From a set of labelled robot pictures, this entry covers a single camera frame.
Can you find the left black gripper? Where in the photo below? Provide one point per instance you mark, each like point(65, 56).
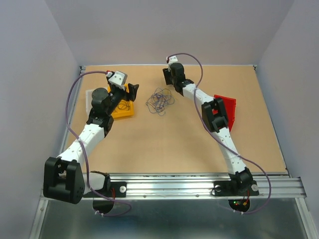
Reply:
point(131, 96)

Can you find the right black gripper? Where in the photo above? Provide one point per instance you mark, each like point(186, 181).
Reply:
point(166, 74)

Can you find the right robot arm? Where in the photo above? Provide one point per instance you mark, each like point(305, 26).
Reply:
point(214, 117)

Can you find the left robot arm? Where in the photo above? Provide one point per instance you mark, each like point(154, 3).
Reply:
point(63, 176)

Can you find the yellow plastic bin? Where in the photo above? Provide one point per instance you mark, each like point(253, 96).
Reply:
point(120, 109)

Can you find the white plastic bin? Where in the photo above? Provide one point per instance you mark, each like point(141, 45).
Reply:
point(88, 100)

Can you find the red plastic bin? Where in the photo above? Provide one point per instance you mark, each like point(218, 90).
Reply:
point(230, 106)

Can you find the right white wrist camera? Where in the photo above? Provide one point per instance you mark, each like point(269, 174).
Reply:
point(170, 60)

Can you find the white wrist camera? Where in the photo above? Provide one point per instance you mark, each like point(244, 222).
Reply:
point(170, 60)
point(116, 79)

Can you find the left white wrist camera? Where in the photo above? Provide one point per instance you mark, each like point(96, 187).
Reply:
point(116, 79)

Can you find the aluminium front rail frame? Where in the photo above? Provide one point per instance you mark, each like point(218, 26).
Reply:
point(202, 186)

